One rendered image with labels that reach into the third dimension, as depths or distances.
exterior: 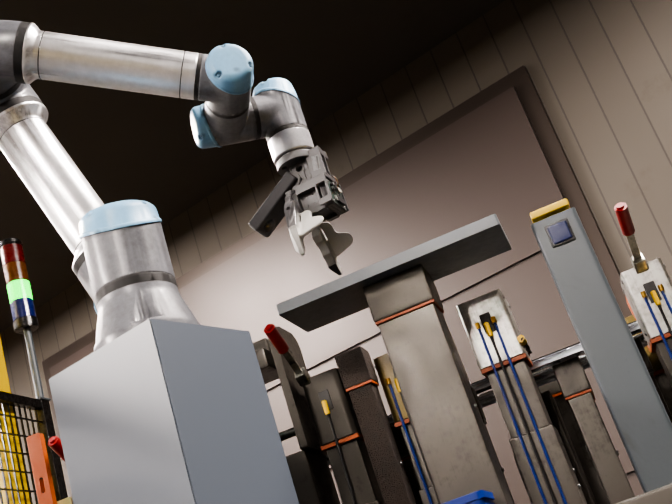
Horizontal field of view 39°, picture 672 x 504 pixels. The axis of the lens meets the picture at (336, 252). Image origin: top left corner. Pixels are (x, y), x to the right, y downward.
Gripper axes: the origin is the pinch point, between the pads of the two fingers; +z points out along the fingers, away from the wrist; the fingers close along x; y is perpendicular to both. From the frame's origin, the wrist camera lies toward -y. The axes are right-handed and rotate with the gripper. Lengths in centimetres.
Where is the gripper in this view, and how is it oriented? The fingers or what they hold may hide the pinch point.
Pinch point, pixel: (318, 268)
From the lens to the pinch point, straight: 157.2
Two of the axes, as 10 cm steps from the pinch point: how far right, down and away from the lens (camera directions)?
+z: 3.0, 8.8, -3.6
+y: 8.7, -4.1, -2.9
